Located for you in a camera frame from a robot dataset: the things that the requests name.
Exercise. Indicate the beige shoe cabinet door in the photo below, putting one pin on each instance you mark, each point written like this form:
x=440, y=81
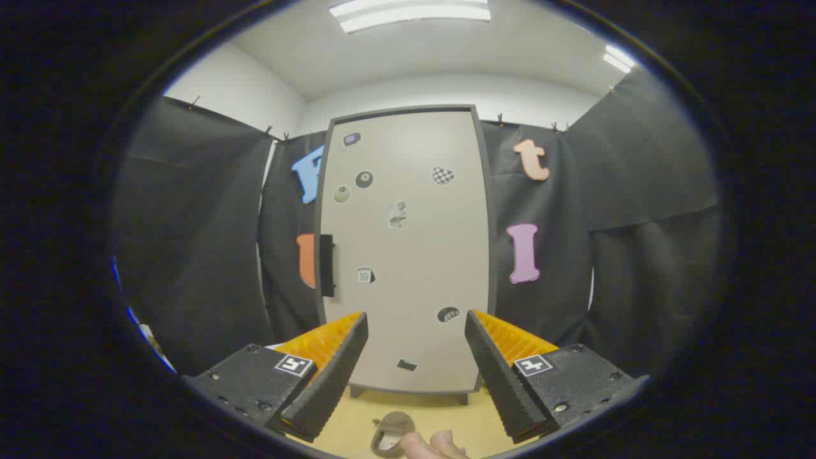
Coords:
x=414, y=255

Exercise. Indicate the small ceiling light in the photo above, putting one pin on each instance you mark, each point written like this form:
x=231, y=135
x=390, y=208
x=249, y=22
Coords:
x=618, y=58

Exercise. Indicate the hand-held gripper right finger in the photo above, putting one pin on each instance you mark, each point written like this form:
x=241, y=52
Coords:
x=497, y=376

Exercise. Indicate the grey shoe cabinet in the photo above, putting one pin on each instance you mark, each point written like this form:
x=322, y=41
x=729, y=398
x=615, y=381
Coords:
x=493, y=242

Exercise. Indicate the black backdrop cloth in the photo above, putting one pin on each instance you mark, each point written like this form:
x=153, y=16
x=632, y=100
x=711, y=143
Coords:
x=191, y=223

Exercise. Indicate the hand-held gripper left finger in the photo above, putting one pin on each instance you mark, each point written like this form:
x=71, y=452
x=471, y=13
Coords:
x=338, y=376

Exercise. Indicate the brown fuzzy shoe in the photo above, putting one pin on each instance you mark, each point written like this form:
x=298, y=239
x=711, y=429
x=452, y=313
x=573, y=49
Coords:
x=392, y=422

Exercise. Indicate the long ceiling light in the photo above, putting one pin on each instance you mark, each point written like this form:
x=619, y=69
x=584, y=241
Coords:
x=408, y=14

